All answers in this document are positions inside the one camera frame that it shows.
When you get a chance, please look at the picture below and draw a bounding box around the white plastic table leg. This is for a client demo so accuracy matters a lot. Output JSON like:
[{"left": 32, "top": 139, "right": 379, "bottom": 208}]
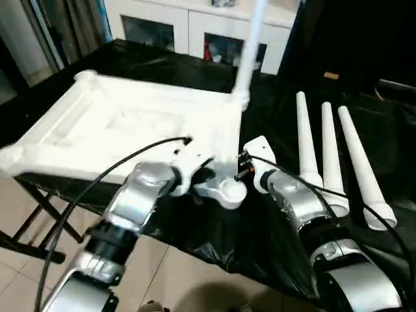
[
  {"left": 295, "top": 91, "right": 324, "bottom": 190},
  {"left": 337, "top": 105, "right": 398, "bottom": 231},
  {"left": 320, "top": 102, "right": 350, "bottom": 218},
  {"left": 232, "top": 0, "right": 271, "bottom": 113}
]

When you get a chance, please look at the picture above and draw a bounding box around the white plastic table top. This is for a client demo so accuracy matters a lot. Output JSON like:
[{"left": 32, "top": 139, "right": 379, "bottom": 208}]
[{"left": 0, "top": 70, "right": 252, "bottom": 211}]

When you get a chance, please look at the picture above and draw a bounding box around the black table mat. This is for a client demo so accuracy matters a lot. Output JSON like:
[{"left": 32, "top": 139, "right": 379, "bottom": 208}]
[{"left": 0, "top": 38, "right": 416, "bottom": 302}]

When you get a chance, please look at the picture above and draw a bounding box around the white glass-door cabinet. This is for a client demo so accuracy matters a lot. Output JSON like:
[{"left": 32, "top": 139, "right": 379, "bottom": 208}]
[{"left": 102, "top": 0, "right": 300, "bottom": 76}]

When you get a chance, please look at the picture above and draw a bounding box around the black long bar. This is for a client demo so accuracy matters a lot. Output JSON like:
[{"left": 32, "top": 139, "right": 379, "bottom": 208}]
[{"left": 378, "top": 79, "right": 416, "bottom": 96}]

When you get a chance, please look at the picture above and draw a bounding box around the grey curtain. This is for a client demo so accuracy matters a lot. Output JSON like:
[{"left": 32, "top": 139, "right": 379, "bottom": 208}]
[{"left": 0, "top": 0, "right": 113, "bottom": 88}]

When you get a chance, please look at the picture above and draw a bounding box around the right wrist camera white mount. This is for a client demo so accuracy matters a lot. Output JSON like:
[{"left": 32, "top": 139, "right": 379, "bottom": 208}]
[{"left": 242, "top": 136, "right": 278, "bottom": 195}]

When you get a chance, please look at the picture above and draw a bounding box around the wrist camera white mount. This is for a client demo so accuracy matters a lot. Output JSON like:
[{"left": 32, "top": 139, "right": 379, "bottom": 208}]
[
  {"left": 170, "top": 138, "right": 216, "bottom": 198},
  {"left": 242, "top": 136, "right": 278, "bottom": 195}
]

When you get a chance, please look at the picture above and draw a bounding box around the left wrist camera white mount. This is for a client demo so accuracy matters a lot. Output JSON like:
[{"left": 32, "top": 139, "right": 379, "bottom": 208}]
[{"left": 170, "top": 138, "right": 216, "bottom": 198}]

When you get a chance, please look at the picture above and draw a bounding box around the black folding table frame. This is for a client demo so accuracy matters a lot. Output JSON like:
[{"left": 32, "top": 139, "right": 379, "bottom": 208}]
[{"left": 0, "top": 177, "right": 86, "bottom": 265}]

